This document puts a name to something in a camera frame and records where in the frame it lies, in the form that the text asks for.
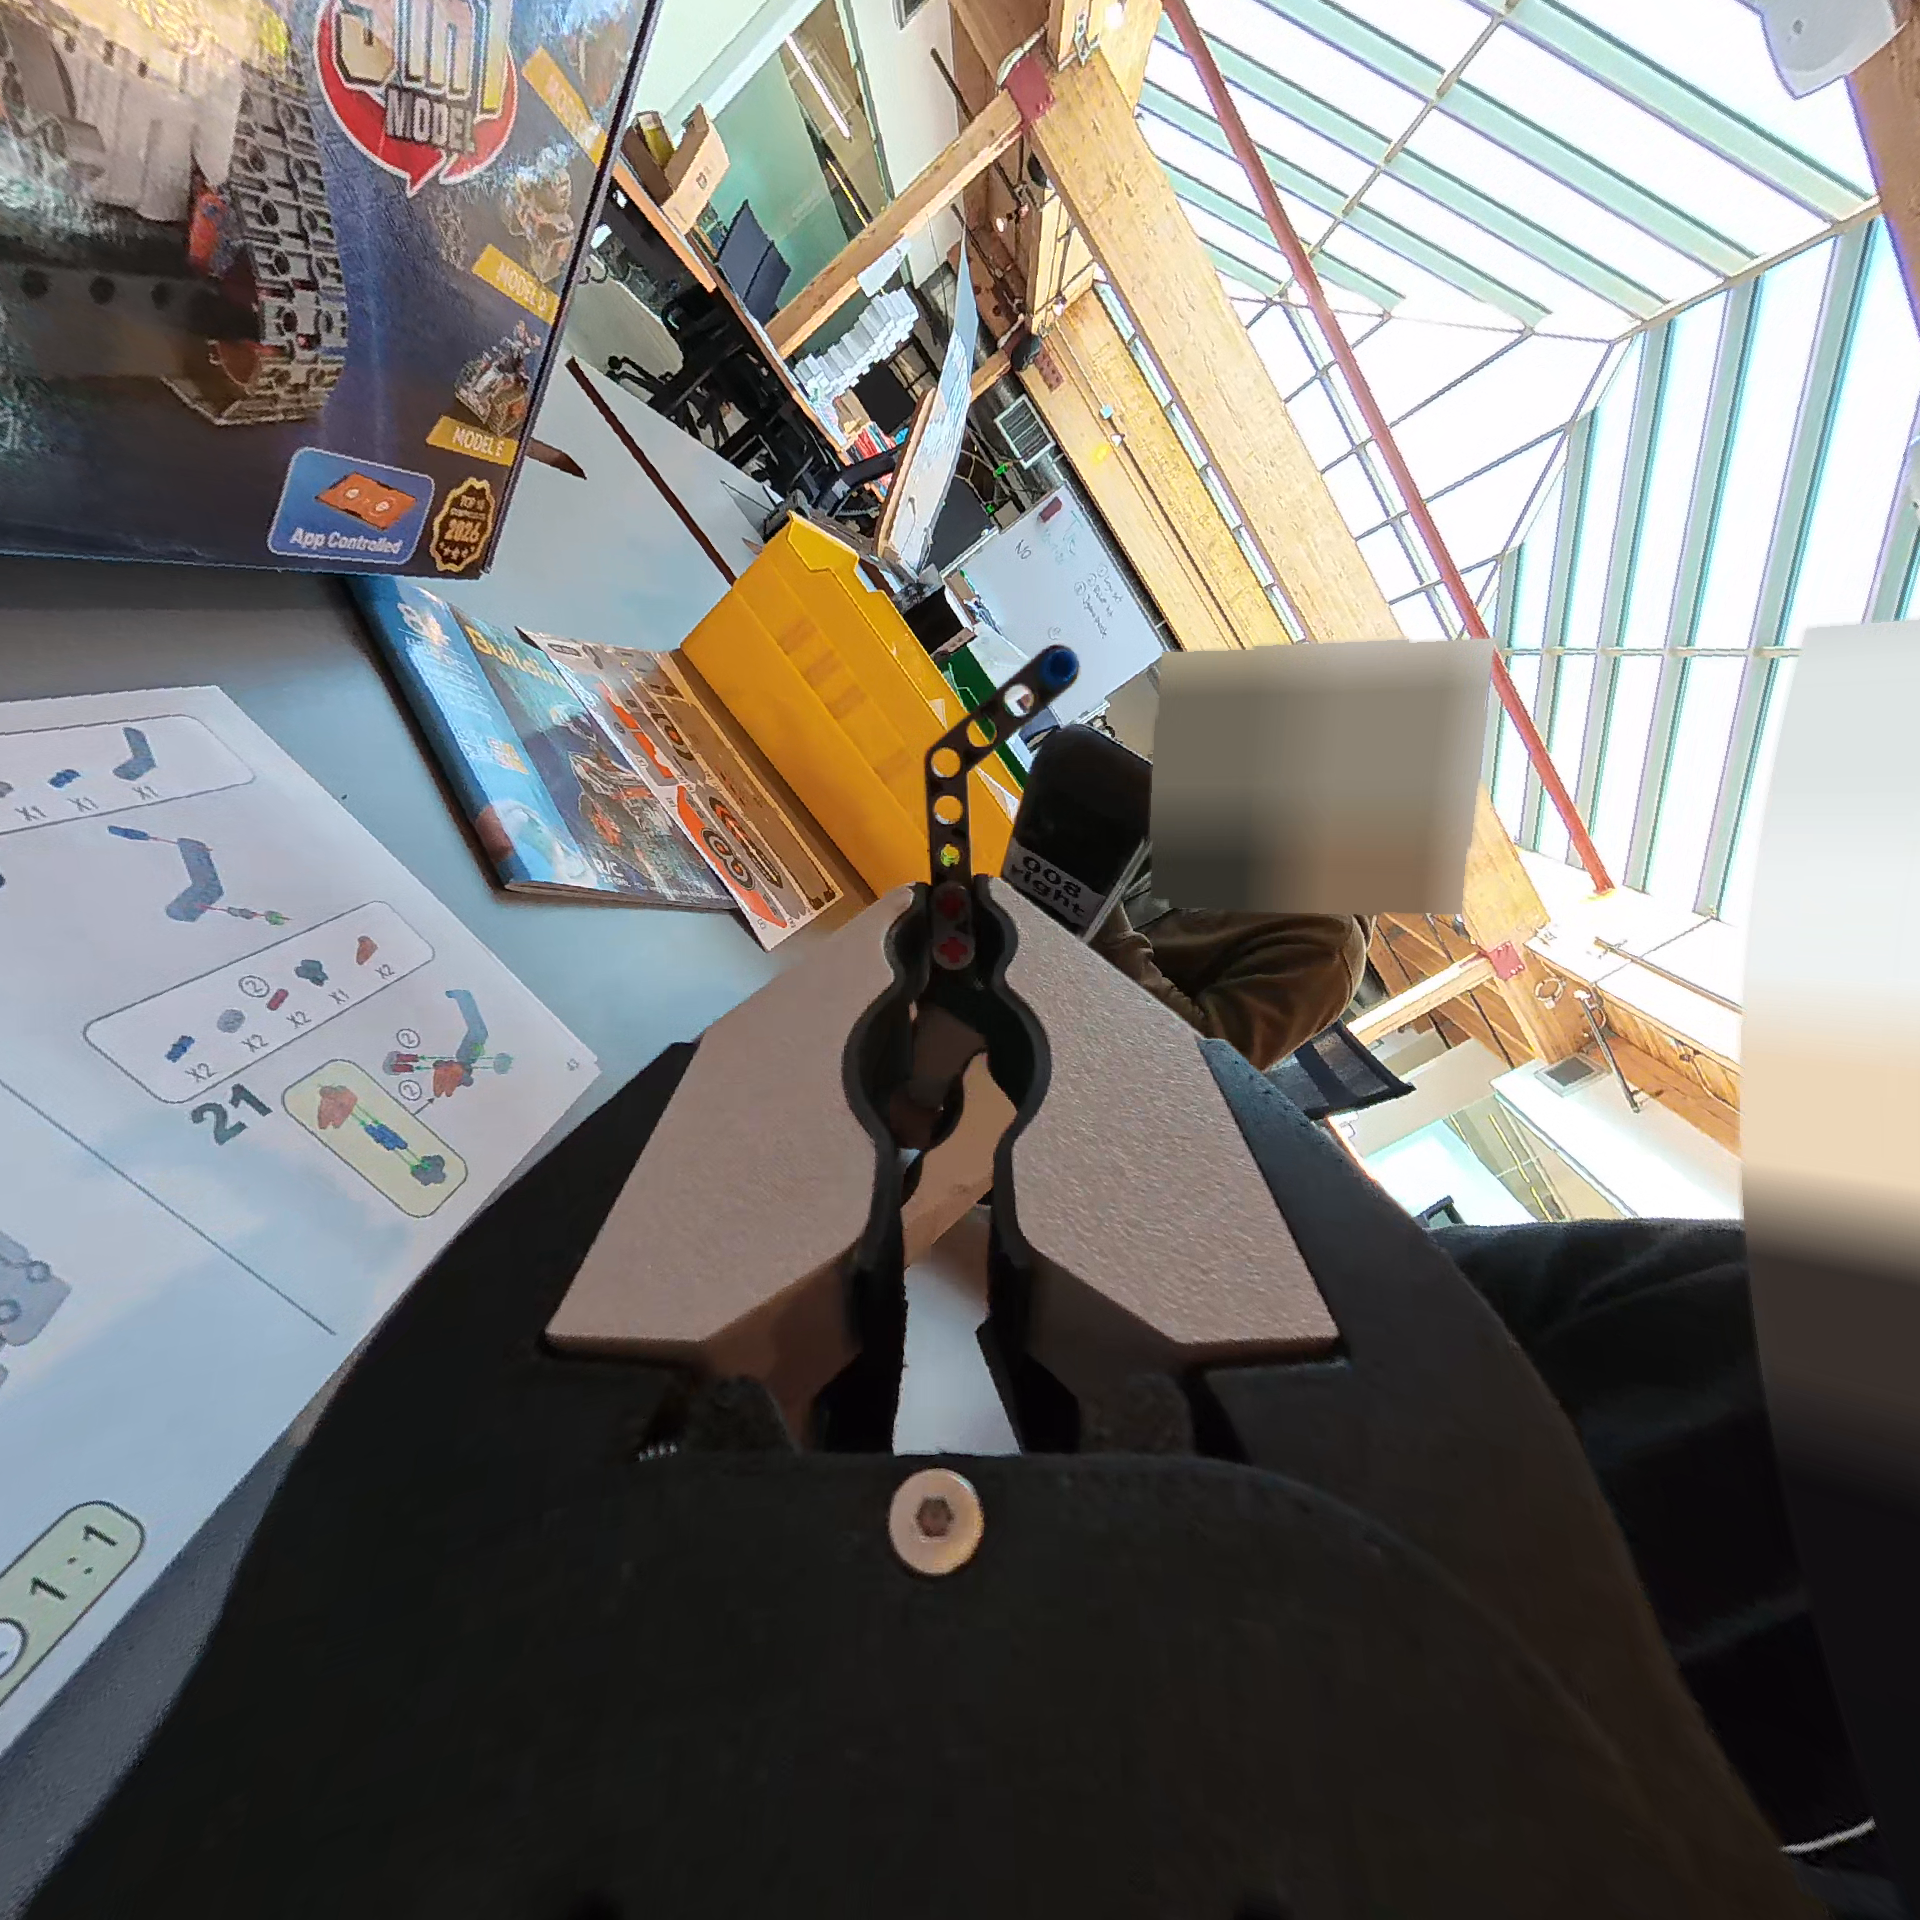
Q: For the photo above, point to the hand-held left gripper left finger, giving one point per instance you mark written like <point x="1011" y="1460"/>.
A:
<point x="751" y="1184"/>

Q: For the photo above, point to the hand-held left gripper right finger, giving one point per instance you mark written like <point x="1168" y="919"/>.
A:
<point x="1155" y="1184"/>

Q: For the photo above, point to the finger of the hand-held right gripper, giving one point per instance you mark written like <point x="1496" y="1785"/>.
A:
<point x="939" y="1058"/>

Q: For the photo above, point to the grey bent toy beam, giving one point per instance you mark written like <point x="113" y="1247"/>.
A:
<point x="950" y="832"/>

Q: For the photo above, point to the grey desk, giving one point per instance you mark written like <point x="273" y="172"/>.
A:
<point x="225" y="630"/>

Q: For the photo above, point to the whiteboard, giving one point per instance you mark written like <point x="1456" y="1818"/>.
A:
<point x="1065" y="600"/>

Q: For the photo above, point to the black mesh chair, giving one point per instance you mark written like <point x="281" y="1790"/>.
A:
<point x="1351" y="1072"/>

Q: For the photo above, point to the yellow plastic bin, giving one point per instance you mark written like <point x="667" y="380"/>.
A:
<point x="825" y="675"/>

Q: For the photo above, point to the printed sticker sheet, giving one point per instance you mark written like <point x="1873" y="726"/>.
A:
<point x="721" y="810"/>

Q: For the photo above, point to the tilted white board panel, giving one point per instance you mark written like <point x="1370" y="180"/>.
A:
<point x="930" y="420"/>

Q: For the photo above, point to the blue cover booklet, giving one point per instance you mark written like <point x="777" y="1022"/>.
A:
<point x="510" y="751"/>

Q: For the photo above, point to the person's black shirt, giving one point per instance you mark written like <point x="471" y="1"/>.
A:
<point x="1650" y="1425"/>

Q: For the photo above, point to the open white instruction manual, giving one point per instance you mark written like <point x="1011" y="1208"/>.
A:
<point x="180" y="974"/>

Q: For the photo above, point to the black monitor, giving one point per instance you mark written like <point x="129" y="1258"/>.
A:
<point x="753" y="259"/>

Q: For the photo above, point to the cardboard box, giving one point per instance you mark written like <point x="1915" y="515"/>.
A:
<point x="683" y="165"/>

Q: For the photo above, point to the blue toy robot box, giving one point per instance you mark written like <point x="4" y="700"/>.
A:
<point x="225" y="225"/>

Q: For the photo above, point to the white ceiling access point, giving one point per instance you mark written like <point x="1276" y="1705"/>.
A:
<point x="1830" y="45"/>

